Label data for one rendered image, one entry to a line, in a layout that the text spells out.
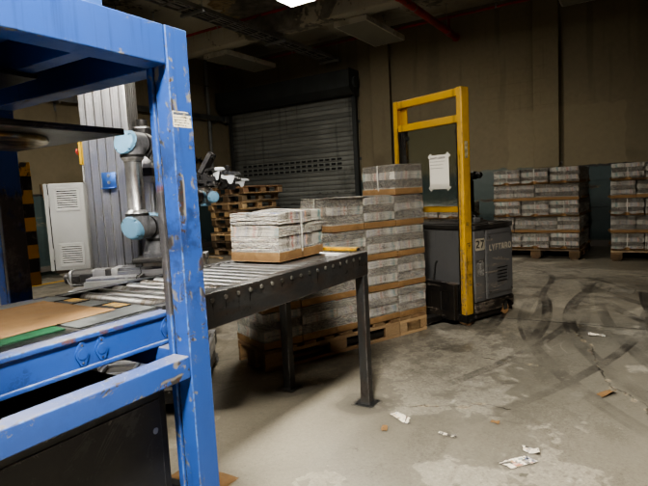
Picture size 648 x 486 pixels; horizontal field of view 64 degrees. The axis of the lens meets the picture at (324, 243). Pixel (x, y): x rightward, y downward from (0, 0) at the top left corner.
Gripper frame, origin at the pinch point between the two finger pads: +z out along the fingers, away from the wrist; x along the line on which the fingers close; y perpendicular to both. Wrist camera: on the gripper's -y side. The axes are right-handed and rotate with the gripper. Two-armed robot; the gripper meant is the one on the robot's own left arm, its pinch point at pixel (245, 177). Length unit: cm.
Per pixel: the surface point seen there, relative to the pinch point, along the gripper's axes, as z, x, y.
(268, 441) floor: -53, 146, 105
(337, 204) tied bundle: 48, 46, 15
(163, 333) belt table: -111, 196, 24
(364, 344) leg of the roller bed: 6, 138, 73
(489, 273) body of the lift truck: 188, 61, 78
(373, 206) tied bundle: 79, 44, 19
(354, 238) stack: 61, 49, 39
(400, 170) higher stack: 107, 39, -6
